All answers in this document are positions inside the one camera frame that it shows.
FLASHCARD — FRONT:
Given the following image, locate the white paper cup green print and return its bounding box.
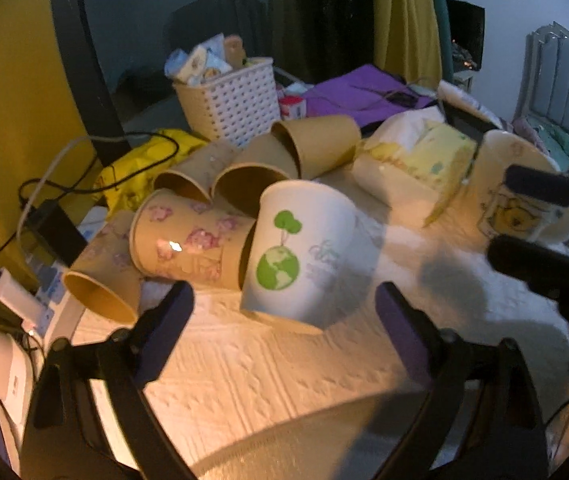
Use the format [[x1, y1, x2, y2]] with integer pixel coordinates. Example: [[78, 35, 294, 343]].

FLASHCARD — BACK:
[[239, 179, 359, 331]]

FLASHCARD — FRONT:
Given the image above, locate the brown paper cup pink print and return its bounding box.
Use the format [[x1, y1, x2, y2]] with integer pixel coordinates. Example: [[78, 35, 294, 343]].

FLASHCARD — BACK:
[[129, 190, 255, 290]]

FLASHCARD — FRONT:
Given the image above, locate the yellow curtain right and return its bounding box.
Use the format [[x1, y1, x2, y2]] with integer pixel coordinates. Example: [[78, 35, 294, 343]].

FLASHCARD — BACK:
[[373, 0, 443, 87]]

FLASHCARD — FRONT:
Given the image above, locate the white desk lamp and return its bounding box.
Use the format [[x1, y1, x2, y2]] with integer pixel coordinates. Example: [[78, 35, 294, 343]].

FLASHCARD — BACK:
[[0, 332, 34, 429]]

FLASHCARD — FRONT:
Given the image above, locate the yellow curtain left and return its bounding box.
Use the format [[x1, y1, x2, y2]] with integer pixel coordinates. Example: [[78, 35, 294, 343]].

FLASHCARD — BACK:
[[0, 0, 98, 287]]

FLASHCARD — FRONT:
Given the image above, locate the yellow tissue pack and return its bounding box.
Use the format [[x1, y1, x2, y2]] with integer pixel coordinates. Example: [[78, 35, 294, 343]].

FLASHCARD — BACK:
[[352, 106, 478, 228]]

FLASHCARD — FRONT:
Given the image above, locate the yellow curtain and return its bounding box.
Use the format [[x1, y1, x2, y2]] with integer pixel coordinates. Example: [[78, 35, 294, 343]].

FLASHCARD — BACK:
[[373, 0, 443, 87], [0, 0, 98, 287]]

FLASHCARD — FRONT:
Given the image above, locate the grey bed headboard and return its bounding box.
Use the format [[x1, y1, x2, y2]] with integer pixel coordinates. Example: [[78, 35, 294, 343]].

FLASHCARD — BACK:
[[516, 23, 569, 134]]

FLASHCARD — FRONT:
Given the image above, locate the brown paper cup middle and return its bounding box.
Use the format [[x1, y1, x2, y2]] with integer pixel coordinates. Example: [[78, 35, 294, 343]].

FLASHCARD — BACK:
[[213, 133, 299, 218]]

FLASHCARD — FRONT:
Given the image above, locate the white power strip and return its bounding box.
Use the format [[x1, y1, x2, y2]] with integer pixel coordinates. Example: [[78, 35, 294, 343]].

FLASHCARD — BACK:
[[36, 206, 108, 351]]

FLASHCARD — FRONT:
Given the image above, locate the white bear ceramic mug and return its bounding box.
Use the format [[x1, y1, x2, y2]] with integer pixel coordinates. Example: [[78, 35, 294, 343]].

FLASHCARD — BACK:
[[463, 130, 569, 245]]

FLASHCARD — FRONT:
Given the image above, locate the yellow plastic bag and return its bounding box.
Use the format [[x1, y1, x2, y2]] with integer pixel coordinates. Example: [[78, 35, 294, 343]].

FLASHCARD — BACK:
[[94, 129, 207, 217]]

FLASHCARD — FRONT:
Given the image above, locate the purple cloth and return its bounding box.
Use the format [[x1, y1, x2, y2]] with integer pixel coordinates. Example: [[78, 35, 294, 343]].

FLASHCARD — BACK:
[[303, 64, 435, 127]]

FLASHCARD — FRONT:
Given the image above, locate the white charger plug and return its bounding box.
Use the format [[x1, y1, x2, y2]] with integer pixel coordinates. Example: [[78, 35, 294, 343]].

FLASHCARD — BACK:
[[0, 268, 48, 326]]

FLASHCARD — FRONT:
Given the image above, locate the brown paper cup back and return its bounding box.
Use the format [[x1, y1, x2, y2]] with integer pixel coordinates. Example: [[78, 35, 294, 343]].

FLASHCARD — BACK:
[[153, 140, 240, 204]]

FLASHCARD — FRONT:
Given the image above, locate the black power adapter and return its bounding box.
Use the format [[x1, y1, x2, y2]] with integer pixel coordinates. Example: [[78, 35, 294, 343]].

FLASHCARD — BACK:
[[26, 200, 88, 268]]

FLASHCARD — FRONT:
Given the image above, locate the brown paper cup right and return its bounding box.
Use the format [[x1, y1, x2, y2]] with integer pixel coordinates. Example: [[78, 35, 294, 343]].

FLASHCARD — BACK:
[[270, 115, 362, 180]]

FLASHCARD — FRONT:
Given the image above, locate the small red white box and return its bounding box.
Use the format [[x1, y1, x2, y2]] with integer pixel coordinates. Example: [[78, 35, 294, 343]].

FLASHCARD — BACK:
[[278, 94, 307, 120]]

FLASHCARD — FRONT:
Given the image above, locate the plain brown paper cup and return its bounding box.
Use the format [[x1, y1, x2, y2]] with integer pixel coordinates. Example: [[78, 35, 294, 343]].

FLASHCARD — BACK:
[[63, 210, 143, 324]]

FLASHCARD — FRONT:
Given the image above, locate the white woven plastic basket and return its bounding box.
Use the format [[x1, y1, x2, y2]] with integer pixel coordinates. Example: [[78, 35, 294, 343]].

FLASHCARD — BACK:
[[173, 58, 280, 148]]

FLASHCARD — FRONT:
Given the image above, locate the black monitor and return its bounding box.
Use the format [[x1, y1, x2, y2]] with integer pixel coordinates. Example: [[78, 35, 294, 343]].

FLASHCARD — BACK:
[[446, 0, 485, 72]]

